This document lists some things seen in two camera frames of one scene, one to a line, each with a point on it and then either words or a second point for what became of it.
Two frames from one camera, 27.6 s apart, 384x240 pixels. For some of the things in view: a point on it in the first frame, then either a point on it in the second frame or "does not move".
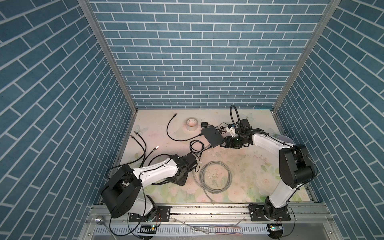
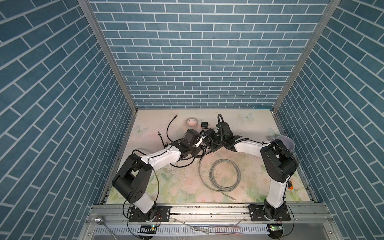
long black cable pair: x=144 y=153 → x=163 y=153
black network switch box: x=213 y=135 does not move
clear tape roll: x=191 y=124 does not move
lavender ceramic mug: x=285 y=139 does not move
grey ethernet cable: x=230 y=174 → x=211 y=175
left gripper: x=183 y=183 → x=195 y=152
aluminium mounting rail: x=307 y=222 does not move
